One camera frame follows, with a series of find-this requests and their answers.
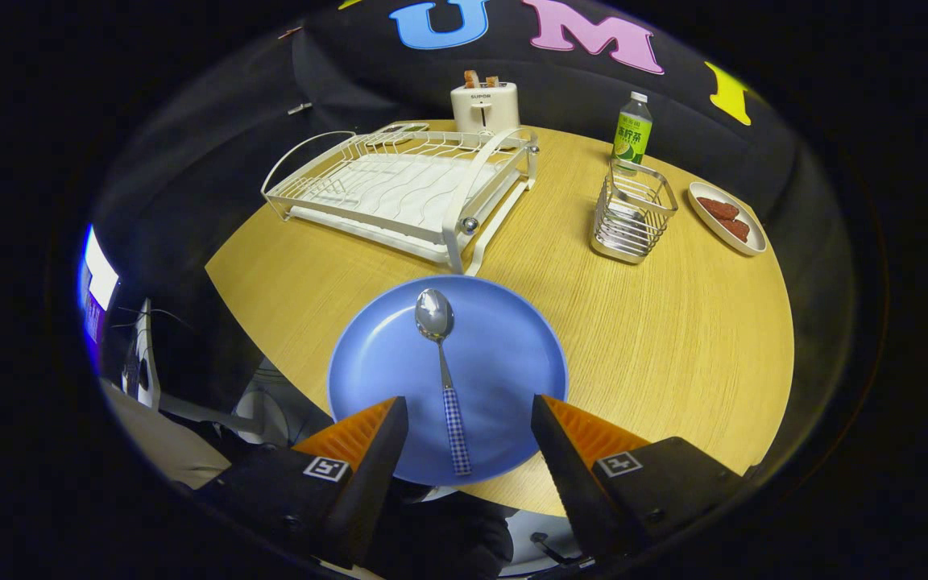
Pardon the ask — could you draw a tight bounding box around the lit computer screen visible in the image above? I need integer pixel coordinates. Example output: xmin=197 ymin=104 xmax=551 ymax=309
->
xmin=77 ymin=224 xmax=120 ymax=371

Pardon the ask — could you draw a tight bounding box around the green label drink bottle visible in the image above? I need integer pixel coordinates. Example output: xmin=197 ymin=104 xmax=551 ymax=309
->
xmin=611 ymin=91 xmax=653 ymax=174

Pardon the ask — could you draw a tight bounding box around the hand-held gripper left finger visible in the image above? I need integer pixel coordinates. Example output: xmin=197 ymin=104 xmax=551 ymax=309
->
xmin=194 ymin=396 xmax=409 ymax=569

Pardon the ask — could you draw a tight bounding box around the blue plate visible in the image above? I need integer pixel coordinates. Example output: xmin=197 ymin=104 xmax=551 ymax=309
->
xmin=327 ymin=275 xmax=570 ymax=487

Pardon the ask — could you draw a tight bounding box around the white oval dish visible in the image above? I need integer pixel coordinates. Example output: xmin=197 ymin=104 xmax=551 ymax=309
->
xmin=688 ymin=181 xmax=769 ymax=257

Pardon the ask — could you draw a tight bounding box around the white wire dish rack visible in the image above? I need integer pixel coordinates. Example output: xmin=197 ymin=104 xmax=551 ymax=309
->
xmin=261 ymin=126 xmax=540 ymax=276

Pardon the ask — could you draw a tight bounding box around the white toaster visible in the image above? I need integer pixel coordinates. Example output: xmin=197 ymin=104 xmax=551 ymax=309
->
xmin=450 ymin=81 xmax=520 ymax=135

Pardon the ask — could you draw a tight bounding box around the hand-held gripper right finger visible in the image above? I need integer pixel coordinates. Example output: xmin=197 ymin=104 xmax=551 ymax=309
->
xmin=531 ymin=394 xmax=747 ymax=565

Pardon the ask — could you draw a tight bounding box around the black backdrop cloth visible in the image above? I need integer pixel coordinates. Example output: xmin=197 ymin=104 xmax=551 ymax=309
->
xmin=89 ymin=0 xmax=856 ymax=452

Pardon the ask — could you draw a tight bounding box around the spoon with checked handle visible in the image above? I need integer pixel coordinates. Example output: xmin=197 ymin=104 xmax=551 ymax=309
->
xmin=415 ymin=288 xmax=473 ymax=478

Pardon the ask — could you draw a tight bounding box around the metal wire basket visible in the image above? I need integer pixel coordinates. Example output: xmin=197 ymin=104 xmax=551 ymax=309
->
xmin=590 ymin=158 xmax=679 ymax=265

